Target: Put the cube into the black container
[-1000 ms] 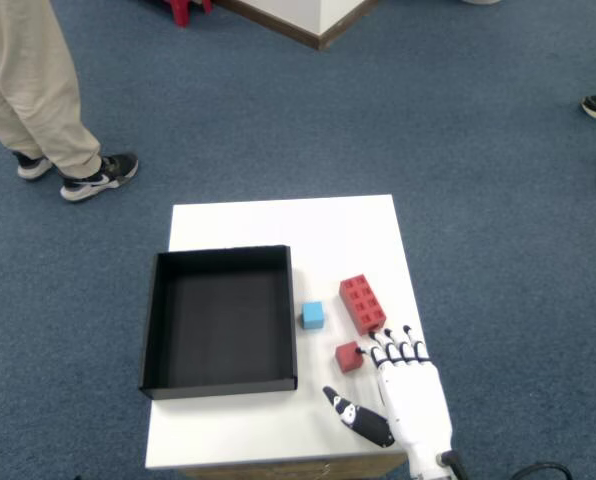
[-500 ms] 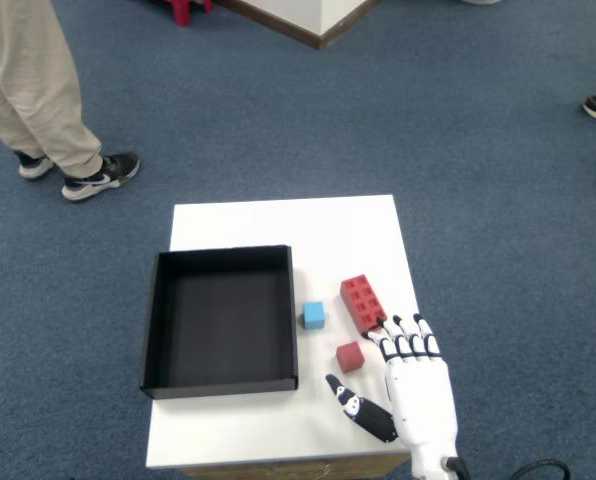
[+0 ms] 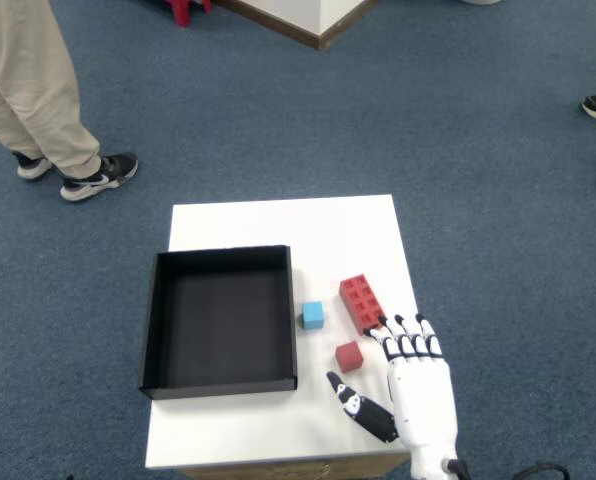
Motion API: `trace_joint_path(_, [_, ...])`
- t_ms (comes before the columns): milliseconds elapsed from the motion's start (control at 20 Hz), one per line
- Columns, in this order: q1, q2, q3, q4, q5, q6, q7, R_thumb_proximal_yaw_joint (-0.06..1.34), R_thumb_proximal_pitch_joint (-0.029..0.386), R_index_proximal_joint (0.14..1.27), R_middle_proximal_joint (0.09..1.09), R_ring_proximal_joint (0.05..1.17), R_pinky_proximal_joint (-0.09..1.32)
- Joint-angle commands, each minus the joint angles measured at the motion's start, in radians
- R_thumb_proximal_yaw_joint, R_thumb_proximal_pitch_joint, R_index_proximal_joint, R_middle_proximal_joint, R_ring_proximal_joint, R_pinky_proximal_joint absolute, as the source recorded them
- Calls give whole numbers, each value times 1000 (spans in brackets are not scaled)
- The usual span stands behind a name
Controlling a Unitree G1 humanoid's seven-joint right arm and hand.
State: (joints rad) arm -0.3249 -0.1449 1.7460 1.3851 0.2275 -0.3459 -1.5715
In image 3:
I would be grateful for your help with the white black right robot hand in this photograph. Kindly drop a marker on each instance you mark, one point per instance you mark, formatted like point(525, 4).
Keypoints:
point(423, 400)

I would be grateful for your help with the small red cube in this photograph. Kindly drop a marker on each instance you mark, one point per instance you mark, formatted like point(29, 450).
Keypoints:
point(349, 357)

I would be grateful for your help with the small blue cube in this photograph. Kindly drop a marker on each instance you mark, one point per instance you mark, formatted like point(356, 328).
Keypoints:
point(313, 315)

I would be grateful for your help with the black open cardboard box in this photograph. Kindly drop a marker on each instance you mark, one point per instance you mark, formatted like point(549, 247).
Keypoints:
point(223, 325)

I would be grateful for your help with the red brick block with holes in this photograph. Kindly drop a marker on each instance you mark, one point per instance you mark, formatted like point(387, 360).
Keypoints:
point(360, 300)

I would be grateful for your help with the black white sneaker with swoosh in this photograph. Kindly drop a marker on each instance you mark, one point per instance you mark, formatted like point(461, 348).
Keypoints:
point(103, 175)

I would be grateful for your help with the white plinth with brown baseboard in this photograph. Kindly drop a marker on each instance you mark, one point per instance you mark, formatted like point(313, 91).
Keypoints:
point(303, 15)

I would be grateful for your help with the red stool leg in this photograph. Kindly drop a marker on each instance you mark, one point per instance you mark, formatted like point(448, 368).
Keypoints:
point(183, 10)

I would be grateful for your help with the beige trousers of person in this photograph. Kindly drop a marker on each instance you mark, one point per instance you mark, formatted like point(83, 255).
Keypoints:
point(23, 75)

